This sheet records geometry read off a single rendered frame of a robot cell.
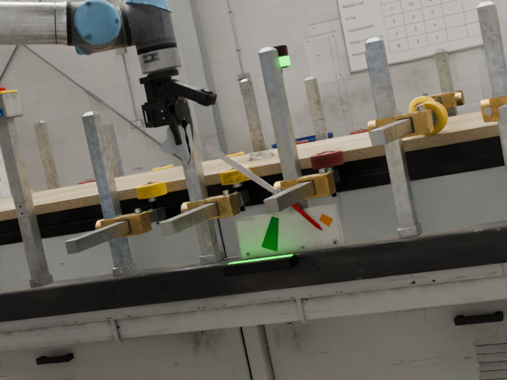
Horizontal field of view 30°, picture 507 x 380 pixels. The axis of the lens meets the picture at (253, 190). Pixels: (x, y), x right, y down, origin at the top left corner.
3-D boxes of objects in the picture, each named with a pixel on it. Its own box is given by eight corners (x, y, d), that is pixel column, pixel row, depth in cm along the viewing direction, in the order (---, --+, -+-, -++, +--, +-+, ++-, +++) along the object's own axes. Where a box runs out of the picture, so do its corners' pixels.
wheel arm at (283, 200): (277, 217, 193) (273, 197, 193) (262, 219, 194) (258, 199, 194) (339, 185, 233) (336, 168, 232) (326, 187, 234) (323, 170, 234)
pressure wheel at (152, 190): (177, 221, 251) (168, 178, 250) (149, 228, 248) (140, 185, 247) (167, 220, 258) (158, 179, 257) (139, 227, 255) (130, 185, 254)
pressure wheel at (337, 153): (345, 197, 228) (336, 150, 227) (314, 201, 231) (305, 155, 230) (354, 191, 235) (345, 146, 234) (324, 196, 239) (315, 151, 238)
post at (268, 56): (311, 250, 220) (271, 46, 216) (298, 252, 221) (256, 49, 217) (316, 247, 223) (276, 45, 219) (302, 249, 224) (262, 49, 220)
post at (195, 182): (219, 277, 230) (178, 81, 226) (206, 278, 231) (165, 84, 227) (224, 273, 233) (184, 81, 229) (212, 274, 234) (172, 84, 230)
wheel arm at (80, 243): (79, 256, 214) (75, 237, 214) (67, 258, 216) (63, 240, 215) (167, 220, 254) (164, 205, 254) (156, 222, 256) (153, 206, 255)
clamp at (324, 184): (330, 195, 215) (326, 173, 215) (275, 203, 220) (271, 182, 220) (337, 191, 220) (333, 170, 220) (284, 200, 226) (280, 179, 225)
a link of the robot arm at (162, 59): (184, 47, 212) (165, 47, 203) (188, 68, 213) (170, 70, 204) (149, 55, 215) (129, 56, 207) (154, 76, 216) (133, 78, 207)
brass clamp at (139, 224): (142, 234, 235) (137, 214, 234) (96, 241, 240) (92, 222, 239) (153, 229, 240) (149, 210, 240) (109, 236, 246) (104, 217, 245)
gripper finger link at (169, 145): (168, 168, 213) (160, 127, 212) (192, 163, 211) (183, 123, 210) (162, 170, 210) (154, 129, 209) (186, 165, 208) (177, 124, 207)
